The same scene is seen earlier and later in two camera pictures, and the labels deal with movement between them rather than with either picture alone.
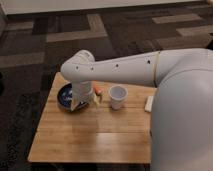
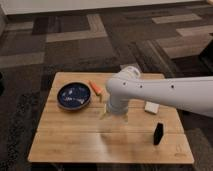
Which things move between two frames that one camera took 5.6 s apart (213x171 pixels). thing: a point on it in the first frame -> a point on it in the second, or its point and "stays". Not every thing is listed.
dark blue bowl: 64,97 stays
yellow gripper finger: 74,103 -> 105,111
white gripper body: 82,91 -> 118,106
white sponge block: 149,104 stays
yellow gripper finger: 97,100 -> 125,117
